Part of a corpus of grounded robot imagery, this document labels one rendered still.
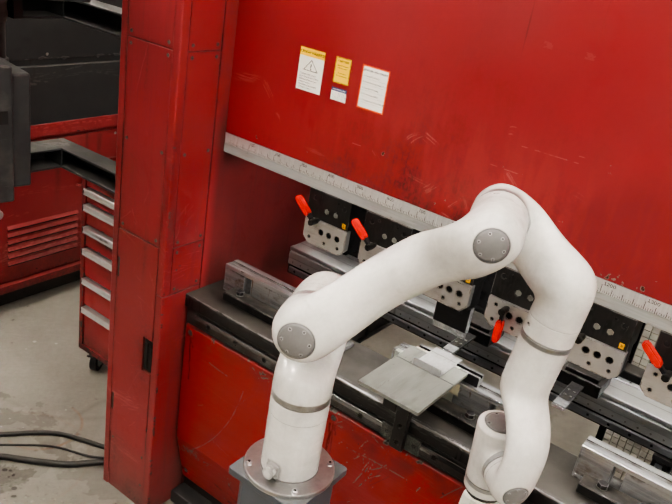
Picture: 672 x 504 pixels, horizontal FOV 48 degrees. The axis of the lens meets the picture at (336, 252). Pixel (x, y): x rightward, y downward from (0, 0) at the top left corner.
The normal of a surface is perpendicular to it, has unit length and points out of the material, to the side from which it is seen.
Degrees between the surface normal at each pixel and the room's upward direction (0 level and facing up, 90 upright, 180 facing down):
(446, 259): 113
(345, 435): 90
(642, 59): 90
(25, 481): 0
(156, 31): 90
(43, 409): 0
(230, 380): 90
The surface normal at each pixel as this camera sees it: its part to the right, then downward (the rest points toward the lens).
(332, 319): 0.14, 0.15
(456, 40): -0.59, 0.24
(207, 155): 0.79, 0.36
